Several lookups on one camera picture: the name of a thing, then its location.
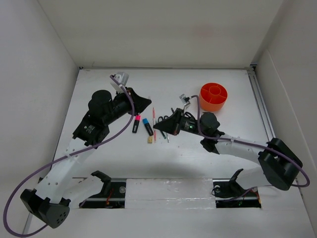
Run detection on blue cap black highlighter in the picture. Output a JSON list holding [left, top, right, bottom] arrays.
[[142, 118, 154, 136]]

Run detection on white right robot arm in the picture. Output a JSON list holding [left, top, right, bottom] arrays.
[[154, 108, 303, 196]]

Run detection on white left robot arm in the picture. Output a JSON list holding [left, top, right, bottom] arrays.
[[20, 88, 151, 229]]

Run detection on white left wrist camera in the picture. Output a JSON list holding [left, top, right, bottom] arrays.
[[110, 72, 129, 94]]

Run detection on black handled scissors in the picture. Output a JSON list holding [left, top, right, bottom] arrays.
[[158, 115, 171, 143]]

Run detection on orange round desk organizer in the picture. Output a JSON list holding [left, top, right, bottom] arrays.
[[199, 83, 228, 112]]

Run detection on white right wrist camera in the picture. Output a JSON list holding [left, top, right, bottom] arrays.
[[179, 94, 191, 111]]

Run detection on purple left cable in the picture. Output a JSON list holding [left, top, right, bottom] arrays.
[[4, 75, 137, 235]]

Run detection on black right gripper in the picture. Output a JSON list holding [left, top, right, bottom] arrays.
[[154, 108, 207, 137]]

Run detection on aluminium rail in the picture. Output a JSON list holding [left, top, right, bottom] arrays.
[[246, 64, 275, 140]]

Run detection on pink cap black highlighter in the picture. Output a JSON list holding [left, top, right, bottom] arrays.
[[132, 115, 141, 133]]

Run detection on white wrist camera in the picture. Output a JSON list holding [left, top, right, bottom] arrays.
[[110, 72, 129, 94], [179, 94, 191, 111]]

